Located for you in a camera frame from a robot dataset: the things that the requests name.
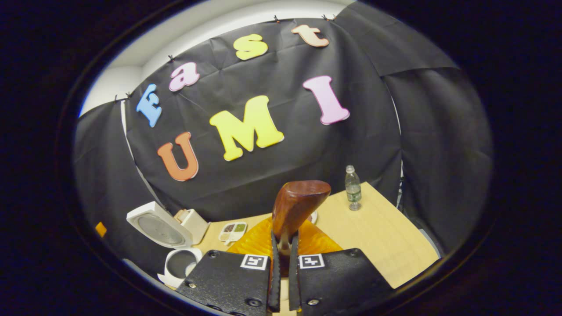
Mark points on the white divided grain dish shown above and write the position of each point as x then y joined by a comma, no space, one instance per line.
232,232

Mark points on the brown wooden spoon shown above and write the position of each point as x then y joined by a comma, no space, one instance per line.
294,206

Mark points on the white rice cooker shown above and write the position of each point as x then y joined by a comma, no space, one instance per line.
158,228

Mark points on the clear plastic water bottle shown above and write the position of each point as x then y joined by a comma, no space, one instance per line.
353,191

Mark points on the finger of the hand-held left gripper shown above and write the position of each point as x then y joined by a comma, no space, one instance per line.
101,229

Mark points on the toast bread slice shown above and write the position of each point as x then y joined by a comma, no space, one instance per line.
184,213
178,216

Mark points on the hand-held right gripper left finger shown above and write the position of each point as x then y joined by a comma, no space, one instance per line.
274,285

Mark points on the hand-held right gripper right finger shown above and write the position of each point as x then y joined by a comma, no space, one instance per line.
293,285

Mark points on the white round plate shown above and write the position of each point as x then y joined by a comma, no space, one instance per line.
314,217

